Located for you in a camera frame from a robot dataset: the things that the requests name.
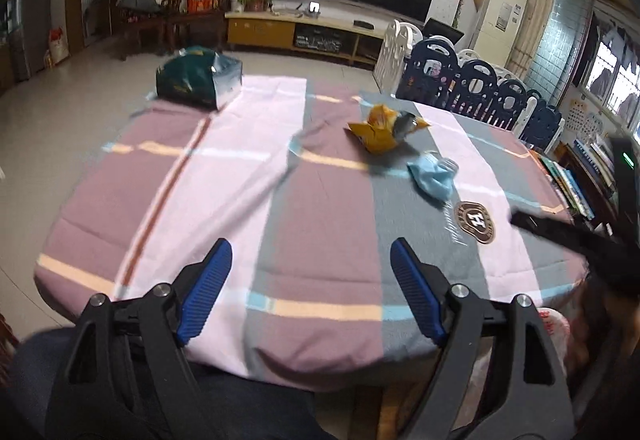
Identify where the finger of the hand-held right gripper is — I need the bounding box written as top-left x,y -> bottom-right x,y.
509,210 -> 621,266

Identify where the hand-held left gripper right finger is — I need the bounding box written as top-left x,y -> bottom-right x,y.
390,237 -> 576,440

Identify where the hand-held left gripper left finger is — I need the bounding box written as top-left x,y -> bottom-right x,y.
45,237 -> 233,440

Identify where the white plastic trash bag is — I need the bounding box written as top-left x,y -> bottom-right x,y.
535,306 -> 573,371

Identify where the pile of colourful booklets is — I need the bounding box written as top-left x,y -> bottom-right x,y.
537,154 -> 598,221

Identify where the stack of books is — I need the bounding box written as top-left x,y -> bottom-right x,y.
570,135 -> 621,191

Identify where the striped patchwork blanket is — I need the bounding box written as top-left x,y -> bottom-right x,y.
32,74 -> 588,393

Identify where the blue face mask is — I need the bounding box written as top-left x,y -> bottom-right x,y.
406,150 -> 461,200

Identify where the window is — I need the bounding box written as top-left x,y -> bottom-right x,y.
582,15 -> 640,131

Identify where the yellow snack bag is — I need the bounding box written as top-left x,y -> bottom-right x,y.
347,104 -> 432,155

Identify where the row of playpen fence panels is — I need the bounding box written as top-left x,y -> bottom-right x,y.
372,19 -> 566,156

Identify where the white standing air conditioner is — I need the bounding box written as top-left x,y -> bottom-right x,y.
472,0 -> 530,68

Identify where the beige curtain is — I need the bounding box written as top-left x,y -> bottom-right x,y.
505,0 -> 562,81

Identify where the black monitor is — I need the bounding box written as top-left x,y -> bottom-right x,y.
422,18 -> 466,54

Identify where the wooden television cabinet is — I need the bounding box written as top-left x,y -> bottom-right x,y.
225,9 -> 388,68

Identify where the white and red sack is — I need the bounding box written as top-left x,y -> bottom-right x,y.
47,26 -> 71,66

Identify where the dark cloth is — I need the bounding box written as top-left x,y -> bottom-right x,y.
116,0 -> 163,14

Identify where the children's wall chart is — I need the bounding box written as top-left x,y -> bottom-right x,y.
565,95 -> 608,141

